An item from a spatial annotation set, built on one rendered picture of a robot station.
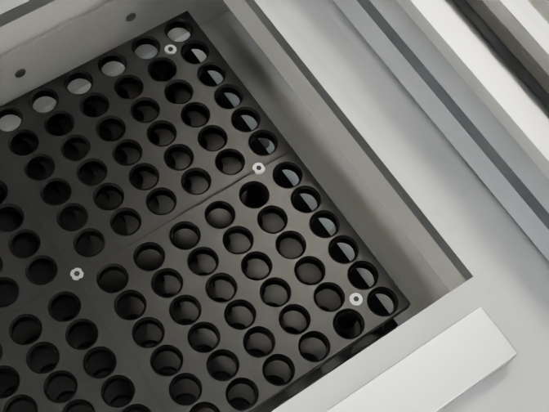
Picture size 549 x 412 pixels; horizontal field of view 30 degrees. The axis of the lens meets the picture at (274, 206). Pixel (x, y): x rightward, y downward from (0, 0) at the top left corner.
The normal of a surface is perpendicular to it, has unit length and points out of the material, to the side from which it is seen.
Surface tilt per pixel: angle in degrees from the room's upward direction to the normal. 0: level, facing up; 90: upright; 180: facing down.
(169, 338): 0
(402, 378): 0
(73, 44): 90
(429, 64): 90
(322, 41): 0
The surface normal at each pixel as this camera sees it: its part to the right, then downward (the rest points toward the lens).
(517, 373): 0.07, -0.41
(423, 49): -0.82, 0.49
